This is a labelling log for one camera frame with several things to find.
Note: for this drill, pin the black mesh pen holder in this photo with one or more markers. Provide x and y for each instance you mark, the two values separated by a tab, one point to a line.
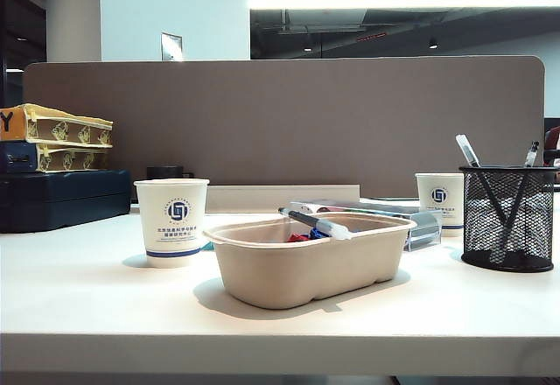
538	227

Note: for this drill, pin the brown desk divider panel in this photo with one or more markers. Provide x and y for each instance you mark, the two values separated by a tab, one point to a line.
284	131

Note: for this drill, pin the blue round magnetic letter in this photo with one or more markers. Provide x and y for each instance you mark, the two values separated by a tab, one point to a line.
317	233

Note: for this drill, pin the teal magnetic letter package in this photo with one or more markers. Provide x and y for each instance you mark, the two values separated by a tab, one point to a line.
341	207

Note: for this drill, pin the beige pulp fibre tray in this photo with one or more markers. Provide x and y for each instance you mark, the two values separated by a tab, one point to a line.
306	267

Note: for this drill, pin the black mug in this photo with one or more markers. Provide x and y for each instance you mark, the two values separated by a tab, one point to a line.
166	172

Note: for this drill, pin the white paper cup blue logo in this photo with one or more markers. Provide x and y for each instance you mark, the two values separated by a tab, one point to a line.
170	227
439	210

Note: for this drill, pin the clear plastic chip case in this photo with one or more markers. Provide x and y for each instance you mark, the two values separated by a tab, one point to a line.
424	232

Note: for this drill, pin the red ceiling sign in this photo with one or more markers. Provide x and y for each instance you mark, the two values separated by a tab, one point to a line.
372	37

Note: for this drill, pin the white ceiling strip light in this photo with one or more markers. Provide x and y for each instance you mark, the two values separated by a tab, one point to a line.
394	2

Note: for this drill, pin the yellow patterned flat box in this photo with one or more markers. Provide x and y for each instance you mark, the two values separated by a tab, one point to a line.
70	157
65	122

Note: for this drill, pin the dark blue plastic case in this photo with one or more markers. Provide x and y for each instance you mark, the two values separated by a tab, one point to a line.
65	201

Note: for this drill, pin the small blue box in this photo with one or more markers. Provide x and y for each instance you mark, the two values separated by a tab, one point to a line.
17	157

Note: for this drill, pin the orange box with letter Y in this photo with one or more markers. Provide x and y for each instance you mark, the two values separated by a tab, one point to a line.
11	124

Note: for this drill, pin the small wall sign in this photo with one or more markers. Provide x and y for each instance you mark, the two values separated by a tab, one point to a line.
171	47

